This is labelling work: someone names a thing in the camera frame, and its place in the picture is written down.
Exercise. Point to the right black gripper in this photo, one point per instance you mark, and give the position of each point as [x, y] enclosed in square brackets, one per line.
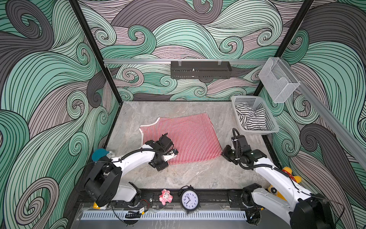
[225, 152]

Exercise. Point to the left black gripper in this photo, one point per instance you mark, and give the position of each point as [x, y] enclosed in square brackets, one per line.
[160, 167]

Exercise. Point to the red white striped tank top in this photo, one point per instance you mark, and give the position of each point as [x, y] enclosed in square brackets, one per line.
[193, 136]

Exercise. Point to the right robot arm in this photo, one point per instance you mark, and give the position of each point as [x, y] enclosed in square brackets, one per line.
[297, 206]

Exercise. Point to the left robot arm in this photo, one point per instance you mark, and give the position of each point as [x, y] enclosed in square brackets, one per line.
[103, 183]

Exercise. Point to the black white striped tank top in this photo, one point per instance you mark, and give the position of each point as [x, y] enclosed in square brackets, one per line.
[250, 119]

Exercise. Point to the pink plush toy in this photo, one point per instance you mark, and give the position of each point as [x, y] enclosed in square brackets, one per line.
[165, 197]

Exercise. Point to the black alarm clock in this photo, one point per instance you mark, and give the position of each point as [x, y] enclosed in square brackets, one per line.
[189, 199]

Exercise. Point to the teal lid white mug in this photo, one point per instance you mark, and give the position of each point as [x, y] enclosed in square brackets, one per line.
[98, 154]

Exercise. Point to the yellow plush toy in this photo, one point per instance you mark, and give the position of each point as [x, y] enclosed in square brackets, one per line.
[288, 171]

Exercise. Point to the yellow drink cup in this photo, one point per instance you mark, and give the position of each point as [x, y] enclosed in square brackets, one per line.
[95, 206]

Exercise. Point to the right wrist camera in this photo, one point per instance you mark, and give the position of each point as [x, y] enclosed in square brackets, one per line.
[239, 142]

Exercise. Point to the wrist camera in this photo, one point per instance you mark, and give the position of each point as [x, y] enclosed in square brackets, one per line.
[239, 142]
[165, 143]

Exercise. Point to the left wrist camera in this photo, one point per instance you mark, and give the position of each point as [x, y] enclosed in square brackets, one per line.
[165, 143]

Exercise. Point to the black wall shelf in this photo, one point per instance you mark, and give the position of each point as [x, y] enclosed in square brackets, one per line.
[202, 70]

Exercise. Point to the clear wall-mounted bin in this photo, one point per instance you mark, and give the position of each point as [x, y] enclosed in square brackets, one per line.
[278, 79]

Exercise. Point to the white slotted cable duct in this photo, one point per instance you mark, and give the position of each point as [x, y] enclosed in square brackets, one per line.
[167, 215]

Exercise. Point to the aluminium rail right wall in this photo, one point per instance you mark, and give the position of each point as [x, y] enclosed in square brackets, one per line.
[339, 96]

